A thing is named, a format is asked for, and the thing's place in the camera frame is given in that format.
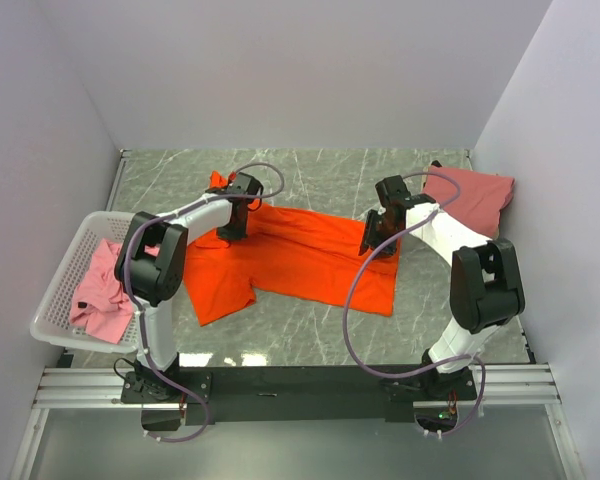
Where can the folded pink t shirt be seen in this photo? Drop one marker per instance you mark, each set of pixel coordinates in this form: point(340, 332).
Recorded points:
point(481, 200)

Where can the orange polo shirt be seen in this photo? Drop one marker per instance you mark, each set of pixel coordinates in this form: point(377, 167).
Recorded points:
point(288, 251)

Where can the white plastic laundry basket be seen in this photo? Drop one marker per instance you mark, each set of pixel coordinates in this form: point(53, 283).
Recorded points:
point(51, 321)

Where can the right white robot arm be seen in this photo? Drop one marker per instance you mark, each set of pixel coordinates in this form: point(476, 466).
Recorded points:
point(486, 290)

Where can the crumpled pink shirt in basket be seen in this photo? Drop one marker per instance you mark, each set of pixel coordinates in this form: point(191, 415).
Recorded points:
point(99, 304)

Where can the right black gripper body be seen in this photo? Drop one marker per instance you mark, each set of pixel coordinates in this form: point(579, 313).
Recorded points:
point(377, 228)

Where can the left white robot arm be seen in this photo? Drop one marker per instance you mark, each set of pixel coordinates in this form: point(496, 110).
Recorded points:
point(150, 268)

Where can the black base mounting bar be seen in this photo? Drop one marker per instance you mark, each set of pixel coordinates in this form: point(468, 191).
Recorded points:
point(226, 409)

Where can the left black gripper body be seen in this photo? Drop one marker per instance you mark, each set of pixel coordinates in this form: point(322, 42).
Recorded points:
point(236, 231)

